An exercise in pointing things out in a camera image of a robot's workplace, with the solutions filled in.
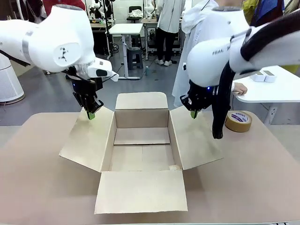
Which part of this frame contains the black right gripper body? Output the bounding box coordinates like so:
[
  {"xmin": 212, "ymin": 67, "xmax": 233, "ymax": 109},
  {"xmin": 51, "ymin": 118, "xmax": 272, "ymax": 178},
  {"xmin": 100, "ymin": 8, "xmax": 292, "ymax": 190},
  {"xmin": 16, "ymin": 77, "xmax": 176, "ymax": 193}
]
[{"xmin": 188, "ymin": 81, "xmax": 220, "ymax": 107}]

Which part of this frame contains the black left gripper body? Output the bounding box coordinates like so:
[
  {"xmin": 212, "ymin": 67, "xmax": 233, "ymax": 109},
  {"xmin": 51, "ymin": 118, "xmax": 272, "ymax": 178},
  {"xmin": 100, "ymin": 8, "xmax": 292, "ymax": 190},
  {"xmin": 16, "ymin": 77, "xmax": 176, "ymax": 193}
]
[{"xmin": 66, "ymin": 67, "xmax": 103, "ymax": 99}]

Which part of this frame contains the brown cardboard box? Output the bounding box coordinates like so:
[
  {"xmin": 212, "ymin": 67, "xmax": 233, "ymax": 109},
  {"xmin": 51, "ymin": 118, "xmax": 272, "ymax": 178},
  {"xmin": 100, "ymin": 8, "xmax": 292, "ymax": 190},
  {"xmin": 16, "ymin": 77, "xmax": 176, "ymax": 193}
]
[{"xmin": 58, "ymin": 92, "xmax": 225, "ymax": 214}]

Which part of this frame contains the person's left hand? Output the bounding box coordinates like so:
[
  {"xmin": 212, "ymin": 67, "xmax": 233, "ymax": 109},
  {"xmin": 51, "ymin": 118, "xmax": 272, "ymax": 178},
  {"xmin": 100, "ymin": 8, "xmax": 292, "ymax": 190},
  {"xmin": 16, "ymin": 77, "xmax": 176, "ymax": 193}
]
[{"xmin": 233, "ymin": 82, "xmax": 248, "ymax": 96}]

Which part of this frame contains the person in white coat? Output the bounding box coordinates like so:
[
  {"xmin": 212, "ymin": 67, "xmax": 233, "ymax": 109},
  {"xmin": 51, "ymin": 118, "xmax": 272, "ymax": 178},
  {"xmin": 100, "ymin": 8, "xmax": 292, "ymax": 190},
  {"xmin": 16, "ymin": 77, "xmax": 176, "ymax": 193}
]
[{"xmin": 172, "ymin": 0, "xmax": 235, "ymax": 115}]

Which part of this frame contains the brown packing tape roll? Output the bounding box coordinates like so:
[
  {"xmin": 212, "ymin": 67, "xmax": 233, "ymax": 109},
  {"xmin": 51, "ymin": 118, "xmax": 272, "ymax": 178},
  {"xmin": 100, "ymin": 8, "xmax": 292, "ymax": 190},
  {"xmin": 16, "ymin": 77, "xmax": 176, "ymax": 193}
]
[{"xmin": 225, "ymin": 110, "xmax": 253, "ymax": 132}]

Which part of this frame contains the grey plastic stool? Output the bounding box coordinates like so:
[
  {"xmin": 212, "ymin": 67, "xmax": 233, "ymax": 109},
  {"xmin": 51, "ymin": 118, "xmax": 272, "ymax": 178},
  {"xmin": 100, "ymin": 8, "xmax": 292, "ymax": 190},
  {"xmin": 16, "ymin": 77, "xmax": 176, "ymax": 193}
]
[{"xmin": 126, "ymin": 46, "xmax": 144, "ymax": 70}]

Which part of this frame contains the white side table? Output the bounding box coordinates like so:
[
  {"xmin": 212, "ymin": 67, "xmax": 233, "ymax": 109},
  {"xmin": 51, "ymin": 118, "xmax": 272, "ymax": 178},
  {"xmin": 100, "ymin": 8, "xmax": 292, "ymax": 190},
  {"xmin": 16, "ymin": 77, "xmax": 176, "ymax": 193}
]
[{"xmin": 231, "ymin": 65, "xmax": 300, "ymax": 125}]

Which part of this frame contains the white background desk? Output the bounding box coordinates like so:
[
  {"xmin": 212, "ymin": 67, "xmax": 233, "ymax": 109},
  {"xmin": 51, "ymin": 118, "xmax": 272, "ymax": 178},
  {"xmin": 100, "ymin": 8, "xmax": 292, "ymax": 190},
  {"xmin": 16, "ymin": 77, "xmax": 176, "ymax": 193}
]
[{"xmin": 109, "ymin": 22, "xmax": 143, "ymax": 79}]

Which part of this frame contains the bystander in white coat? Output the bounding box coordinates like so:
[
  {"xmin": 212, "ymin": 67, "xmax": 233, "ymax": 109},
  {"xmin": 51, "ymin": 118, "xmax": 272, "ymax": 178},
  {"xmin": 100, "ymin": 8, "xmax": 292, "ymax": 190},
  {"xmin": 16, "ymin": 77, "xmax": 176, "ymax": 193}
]
[{"xmin": 155, "ymin": 0, "xmax": 183, "ymax": 67}]

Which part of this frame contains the blue garment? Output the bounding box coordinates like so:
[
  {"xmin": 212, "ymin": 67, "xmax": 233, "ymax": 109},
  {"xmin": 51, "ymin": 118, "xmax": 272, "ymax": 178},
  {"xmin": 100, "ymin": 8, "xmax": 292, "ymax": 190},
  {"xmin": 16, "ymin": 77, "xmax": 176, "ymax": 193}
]
[{"xmin": 256, "ymin": 0, "xmax": 285, "ymax": 21}]

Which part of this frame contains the black cable sleeve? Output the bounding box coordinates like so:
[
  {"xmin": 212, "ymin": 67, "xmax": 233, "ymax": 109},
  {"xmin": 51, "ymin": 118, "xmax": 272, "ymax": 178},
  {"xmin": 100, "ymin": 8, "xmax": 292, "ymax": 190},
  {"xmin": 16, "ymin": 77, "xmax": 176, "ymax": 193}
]
[{"xmin": 212, "ymin": 15, "xmax": 300, "ymax": 140}]

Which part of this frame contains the white ribbed pedestal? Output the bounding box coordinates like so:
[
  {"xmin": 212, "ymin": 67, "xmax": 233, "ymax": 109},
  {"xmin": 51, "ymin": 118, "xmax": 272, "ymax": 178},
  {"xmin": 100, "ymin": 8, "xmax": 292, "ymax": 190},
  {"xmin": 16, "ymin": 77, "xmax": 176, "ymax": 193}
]
[{"xmin": 0, "ymin": 53, "xmax": 25, "ymax": 103}]

